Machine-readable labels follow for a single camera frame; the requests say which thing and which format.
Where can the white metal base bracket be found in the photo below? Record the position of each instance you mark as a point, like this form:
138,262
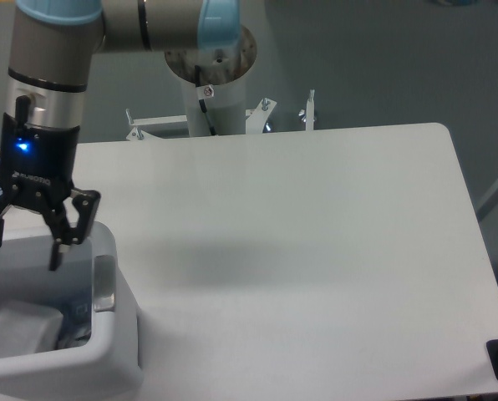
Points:
203,120

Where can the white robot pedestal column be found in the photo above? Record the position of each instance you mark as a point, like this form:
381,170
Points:
218,76

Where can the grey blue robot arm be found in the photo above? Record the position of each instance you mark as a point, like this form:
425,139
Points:
53,43

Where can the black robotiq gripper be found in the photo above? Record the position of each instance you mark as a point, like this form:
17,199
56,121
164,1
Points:
36,167

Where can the clear plastic water bottle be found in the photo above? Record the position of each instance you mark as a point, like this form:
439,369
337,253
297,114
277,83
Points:
76,326

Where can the white trash can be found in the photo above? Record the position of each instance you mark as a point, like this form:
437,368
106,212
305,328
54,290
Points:
95,355

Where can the white plastic bag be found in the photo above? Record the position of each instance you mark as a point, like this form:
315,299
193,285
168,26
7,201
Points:
28,328

